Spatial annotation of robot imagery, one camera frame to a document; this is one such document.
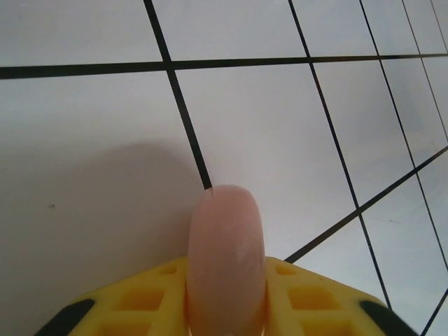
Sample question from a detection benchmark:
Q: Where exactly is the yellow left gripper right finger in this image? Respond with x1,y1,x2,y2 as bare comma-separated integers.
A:
262,256,421,336

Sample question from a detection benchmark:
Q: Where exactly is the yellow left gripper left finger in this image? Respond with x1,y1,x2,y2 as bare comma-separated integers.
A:
33,256,190,336

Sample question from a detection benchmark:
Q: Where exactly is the pink earbud charging case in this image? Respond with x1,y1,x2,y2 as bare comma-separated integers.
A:
185,183,267,336

